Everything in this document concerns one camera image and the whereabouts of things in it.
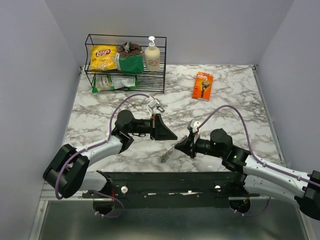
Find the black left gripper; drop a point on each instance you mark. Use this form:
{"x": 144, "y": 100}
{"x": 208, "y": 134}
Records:
{"x": 159, "y": 130}

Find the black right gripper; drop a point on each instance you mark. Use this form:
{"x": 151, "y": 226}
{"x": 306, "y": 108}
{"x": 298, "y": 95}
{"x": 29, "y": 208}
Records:
{"x": 188, "y": 145}

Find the silver disc keyring holder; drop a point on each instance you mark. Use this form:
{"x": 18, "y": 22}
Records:
{"x": 169, "y": 152}

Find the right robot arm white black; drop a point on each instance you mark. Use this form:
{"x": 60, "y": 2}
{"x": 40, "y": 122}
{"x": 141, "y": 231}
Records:
{"x": 261, "y": 176}

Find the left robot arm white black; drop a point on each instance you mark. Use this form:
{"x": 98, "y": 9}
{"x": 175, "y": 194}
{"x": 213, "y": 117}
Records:
{"x": 68, "y": 171}

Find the black key tag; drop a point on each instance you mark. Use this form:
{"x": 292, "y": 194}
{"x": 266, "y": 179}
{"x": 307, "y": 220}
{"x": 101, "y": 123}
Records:
{"x": 159, "y": 108}

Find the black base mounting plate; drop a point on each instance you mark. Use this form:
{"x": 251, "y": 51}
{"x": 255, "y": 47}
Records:
{"x": 175, "y": 189}

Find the orange razor box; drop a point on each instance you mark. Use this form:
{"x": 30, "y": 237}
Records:
{"x": 202, "y": 87}

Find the green white snack bag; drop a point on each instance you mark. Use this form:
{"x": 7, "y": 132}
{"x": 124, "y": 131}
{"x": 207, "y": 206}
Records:
{"x": 113, "y": 82}

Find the cream soap pump bottle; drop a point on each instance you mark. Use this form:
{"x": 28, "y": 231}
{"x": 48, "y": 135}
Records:
{"x": 152, "y": 55}

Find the green brown snack bag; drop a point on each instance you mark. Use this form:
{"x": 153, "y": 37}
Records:
{"x": 129, "y": 58}

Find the yellow Lays chips bag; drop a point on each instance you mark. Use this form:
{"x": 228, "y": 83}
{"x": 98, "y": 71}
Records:
{"x": 103, "y": 58}

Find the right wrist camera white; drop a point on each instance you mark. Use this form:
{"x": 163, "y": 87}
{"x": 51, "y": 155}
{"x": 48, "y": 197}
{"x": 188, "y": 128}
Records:
{"x": 193, "y": 127}

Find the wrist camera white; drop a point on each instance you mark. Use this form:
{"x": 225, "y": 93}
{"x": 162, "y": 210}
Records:
{"x": 152, "y": 105}
{"x": 193, "y": 127}

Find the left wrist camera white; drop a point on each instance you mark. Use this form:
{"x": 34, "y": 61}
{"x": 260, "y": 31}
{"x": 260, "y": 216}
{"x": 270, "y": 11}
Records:
{"x": 152, "y": 105}

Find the black wire shelf rack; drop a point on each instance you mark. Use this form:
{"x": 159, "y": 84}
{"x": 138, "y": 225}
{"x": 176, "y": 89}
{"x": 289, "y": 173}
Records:
{"x": 146, "y": 81}

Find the aluminium frame rail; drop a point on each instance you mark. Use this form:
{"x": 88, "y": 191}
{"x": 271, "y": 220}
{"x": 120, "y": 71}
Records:
{"x": 50, "y": 193}

